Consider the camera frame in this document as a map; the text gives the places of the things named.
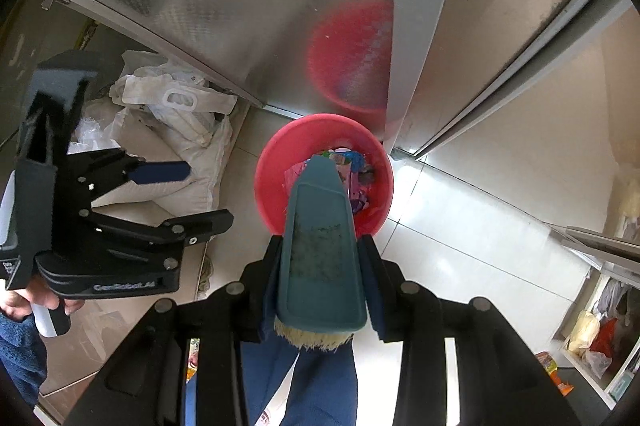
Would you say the white storage shelf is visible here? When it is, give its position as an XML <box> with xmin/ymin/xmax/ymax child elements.
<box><xmin>552</xmin><ymin>266</ymin><xmax>640</xmax><ymax>412</ymax></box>

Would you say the pink blue plastic wrapper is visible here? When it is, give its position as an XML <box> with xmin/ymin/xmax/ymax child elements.
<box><xmin>282</xmin><ymin>159</ymin><xmax>313</xmax><ymax>197</ymax></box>

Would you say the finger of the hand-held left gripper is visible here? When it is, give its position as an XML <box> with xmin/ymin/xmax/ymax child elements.
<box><xmin>75</xmin><ymin>149</ymin><xmax>190</xmax><ymax>207</ymax></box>
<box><xmin>92</xmin><ymin>209</ymin><xmax>234</xmax><ymax>257</ymax></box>

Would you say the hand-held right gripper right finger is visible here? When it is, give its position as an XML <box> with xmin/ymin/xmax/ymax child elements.
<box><xmin>357</xmin><ymin>235</ymin><xmax>581</xmax><ymax>426</ymax></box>

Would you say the person's left hand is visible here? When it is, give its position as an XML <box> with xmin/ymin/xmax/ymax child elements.
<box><xmin>0</xmin><ymin>276</ymin><xmax>86</xmax><ymax>322</ymax></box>

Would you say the red plastic bin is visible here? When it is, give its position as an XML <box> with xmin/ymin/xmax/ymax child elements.
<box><xmin>254</xmin><ymin>113</ymin><xmax>394</xmax><ymax>239</ymax></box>

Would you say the white sack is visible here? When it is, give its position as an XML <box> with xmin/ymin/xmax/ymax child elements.
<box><xmin>67</xmin><ymin>50</ymin><xmax>236</xmax><ymax>217</ymax></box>

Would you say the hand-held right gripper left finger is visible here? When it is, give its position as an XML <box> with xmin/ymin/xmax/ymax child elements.
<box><xmin>65</xmin><ymin>235</ymin><xmax>286</xmax><ymax>426</ymax></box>

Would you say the blue scrubbing brush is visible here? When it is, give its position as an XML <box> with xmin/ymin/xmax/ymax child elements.
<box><xmin>260</xmin><ymin>155</ymin><xmax>369</xmax><ymax>351</ymax></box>

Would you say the person's leg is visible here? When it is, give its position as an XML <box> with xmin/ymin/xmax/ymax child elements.
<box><xmin>240</xmin><ymin>336</ymin><xmax>358</xmax><ymax>426</ymax></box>

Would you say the blue white packet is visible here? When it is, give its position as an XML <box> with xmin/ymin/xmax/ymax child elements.
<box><xmin>350</xmin><ymin>186</ymin><xmax>373</xmax><ymax>214</ymax></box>

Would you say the person's left forearm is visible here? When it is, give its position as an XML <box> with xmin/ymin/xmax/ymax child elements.
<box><xmin>0</xmin><ymin>313</ymin><xmax>48</xmax><ymax>407</ymax></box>

